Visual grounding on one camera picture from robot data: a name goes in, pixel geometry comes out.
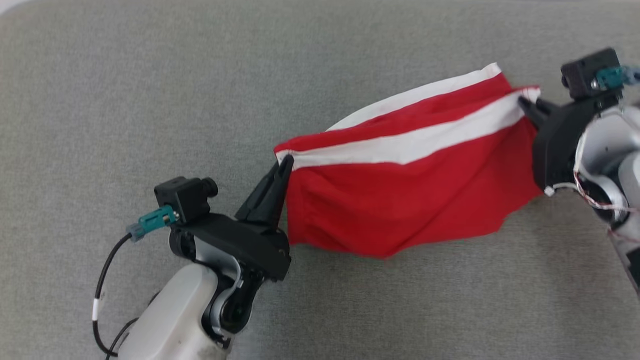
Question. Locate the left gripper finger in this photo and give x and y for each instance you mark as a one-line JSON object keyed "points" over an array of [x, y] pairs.
{"points": [[257, 200], [279, 195]]}

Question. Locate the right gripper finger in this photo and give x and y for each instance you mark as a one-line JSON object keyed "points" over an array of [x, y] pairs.
{"points": [[547, 106], [534, 115]]}

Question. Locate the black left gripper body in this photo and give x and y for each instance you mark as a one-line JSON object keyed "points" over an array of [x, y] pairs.
{"points": [[250, 245]]}

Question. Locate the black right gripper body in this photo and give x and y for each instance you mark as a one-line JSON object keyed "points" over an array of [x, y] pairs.
{"points": [[557, 145]]}

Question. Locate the red jersey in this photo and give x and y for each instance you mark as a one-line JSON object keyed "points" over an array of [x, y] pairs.
{"points": [[400, 195]]}

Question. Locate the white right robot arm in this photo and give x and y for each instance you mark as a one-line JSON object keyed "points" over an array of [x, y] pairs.
{"points": [[607, 165]]}

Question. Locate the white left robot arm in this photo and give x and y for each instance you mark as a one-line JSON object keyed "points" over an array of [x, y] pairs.
{"points": [[175, 315]]}

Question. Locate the grey fabric sofa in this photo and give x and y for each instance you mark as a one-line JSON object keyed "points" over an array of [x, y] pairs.
{"points": [[250, 90]]}

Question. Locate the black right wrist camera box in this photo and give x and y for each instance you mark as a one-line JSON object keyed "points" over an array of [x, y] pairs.
{"points": [[582, 75]]}

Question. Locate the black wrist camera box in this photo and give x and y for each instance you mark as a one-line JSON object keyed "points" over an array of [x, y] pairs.
{"points": [[182, 197], [582, 75]]}

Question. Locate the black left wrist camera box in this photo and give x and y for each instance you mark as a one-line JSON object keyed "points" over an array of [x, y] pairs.
{"points": [[182, 197]]}

